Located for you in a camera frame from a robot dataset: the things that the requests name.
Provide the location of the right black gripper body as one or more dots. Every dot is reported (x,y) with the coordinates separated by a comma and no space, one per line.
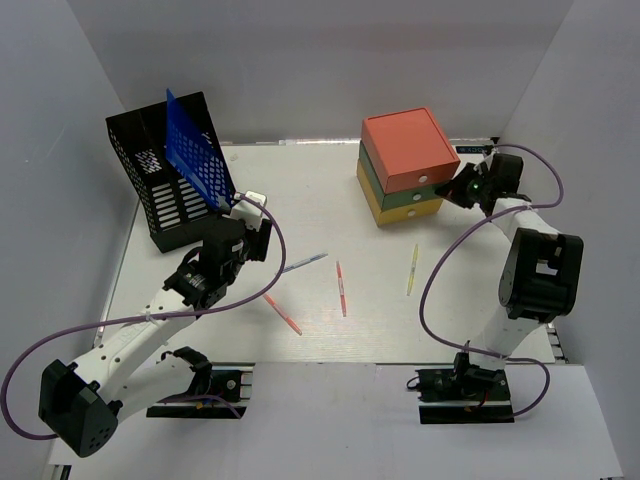
(470,186)

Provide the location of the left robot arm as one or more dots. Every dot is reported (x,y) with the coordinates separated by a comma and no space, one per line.
(84,401)

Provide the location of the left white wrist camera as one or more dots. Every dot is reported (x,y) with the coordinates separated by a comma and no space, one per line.
(244,209)

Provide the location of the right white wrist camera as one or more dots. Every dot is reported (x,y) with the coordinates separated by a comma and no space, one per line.
(484,166)

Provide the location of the green drawer box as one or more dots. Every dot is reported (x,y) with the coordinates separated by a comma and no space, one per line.
(387,201)

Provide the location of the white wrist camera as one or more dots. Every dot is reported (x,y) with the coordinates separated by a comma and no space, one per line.
(244,209)
(484,166)

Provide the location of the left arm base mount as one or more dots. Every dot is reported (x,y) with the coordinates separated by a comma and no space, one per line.
(217,391)

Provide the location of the salmon top drawer box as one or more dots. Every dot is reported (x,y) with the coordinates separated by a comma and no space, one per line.
(408,149)

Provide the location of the orange thin pen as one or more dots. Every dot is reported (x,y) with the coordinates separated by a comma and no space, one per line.
(283,315)

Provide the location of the blue plastic folder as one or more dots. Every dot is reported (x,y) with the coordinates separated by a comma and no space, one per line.
(198,162)

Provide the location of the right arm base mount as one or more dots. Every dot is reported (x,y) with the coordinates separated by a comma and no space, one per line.
(443,400)

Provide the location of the pink thin pen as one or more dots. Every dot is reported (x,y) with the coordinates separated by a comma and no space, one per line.
(341,289)

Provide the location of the yellow thin pen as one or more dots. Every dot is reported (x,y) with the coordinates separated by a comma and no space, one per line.
(413,265)

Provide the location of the blue thin pen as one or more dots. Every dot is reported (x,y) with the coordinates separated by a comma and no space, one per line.
(304,262)

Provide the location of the black mesh file organizer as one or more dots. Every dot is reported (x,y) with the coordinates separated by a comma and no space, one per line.
(176,214)

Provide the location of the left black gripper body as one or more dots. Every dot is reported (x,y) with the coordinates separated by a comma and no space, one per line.
(256,243)

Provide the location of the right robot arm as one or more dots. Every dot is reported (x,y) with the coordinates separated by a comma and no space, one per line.
(540,277)

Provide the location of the yellow bottom drawer box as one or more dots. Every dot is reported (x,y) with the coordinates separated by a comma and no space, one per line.
(398,214)

